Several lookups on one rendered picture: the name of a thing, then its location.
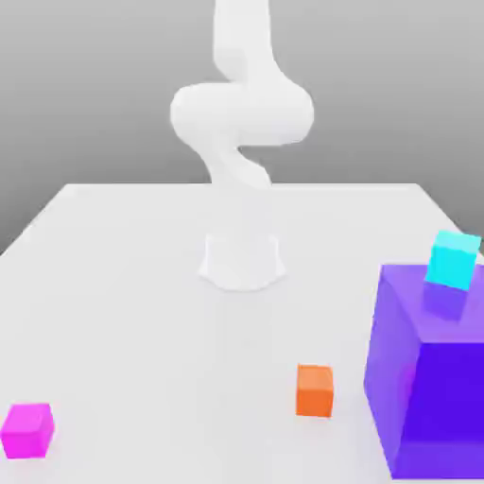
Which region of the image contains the small orange cube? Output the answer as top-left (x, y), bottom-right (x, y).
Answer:
top-left (295, 363), bottom-right (335, 419)

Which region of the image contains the small cyan cube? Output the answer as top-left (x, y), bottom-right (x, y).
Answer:
top-left (423, 230), bottom-right (483, 292)

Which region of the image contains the small magenta cube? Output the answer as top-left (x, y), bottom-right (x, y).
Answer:
top-left (0, 403), bottom-right (57, 460)

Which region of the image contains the large purple box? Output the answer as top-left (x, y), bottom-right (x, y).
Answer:
top-left (363, 263), bottom-right (484, 481)

